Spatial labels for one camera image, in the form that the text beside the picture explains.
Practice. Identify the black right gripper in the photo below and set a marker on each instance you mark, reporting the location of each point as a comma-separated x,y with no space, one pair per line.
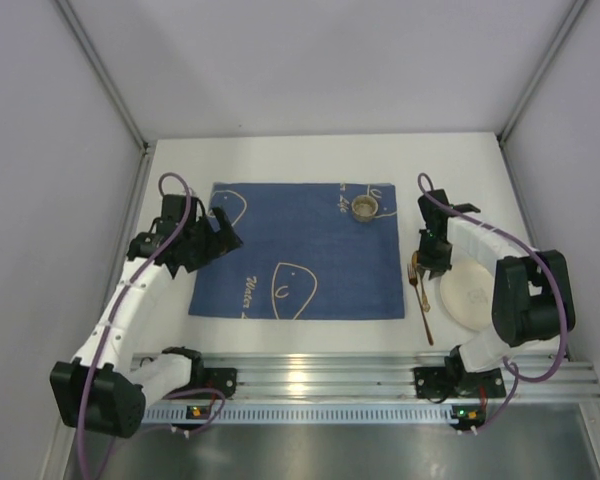
433,257

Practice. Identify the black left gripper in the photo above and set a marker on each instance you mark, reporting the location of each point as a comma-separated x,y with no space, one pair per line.
210,240

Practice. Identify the copper fork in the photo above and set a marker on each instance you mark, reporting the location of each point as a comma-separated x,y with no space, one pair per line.
413,281

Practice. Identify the small beige cup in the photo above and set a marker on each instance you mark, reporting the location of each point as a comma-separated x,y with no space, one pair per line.
364,208

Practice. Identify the blue cloth placemat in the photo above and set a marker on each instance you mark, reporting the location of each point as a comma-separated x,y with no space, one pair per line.
304,256

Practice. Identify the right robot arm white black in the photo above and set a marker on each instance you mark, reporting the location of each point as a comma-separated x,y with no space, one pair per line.
532,299

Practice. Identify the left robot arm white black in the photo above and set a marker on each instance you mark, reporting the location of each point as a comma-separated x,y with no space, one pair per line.
99,390

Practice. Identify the white paper plate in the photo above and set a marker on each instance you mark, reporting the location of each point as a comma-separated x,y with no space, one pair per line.
467,294

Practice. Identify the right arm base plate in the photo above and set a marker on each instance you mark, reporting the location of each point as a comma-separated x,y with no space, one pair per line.
436,384

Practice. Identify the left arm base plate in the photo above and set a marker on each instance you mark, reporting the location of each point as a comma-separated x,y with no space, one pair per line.
206,383

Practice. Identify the aluminium frame rail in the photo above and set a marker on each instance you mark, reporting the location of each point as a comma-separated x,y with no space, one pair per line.
384,378

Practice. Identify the slotted cable duct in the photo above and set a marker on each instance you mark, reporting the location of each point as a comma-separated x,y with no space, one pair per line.
348,414

